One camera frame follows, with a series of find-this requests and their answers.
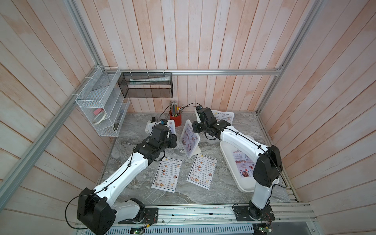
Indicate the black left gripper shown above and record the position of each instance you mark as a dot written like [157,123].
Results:
[173,139]

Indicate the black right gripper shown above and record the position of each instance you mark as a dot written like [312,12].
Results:
[195,127]

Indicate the dim sum inn menu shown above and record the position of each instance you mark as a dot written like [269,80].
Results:
[225,117]
[167,175]
[202,171]

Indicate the white menu holder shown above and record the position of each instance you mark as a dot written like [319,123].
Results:
[190,141]
[169,123]
[224,116]

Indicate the Dim Sum Inn menu front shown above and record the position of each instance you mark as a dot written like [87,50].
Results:
[202,171]

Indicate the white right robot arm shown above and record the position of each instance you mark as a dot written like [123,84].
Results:
[268,160]

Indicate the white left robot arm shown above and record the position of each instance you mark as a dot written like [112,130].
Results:
[97,208]

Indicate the red metal pen cup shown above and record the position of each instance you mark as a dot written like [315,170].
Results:
[177,119]

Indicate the pencils and pens bundle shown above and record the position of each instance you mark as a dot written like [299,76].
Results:
[175,110]

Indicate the white plastic tray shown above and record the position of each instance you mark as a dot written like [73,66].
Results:
[232,164]

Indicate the white tape roll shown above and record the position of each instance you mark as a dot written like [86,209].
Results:
[99,118]

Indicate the black mesh basket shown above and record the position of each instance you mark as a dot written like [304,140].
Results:
[145,85]

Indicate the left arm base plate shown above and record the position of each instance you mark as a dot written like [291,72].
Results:
[149,216]

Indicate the white wire mesh shelf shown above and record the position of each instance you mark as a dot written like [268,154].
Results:
[101,90]

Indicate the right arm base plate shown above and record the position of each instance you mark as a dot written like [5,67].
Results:
[252,213]

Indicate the aluminium front rail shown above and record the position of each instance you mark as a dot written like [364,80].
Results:
[290,219]

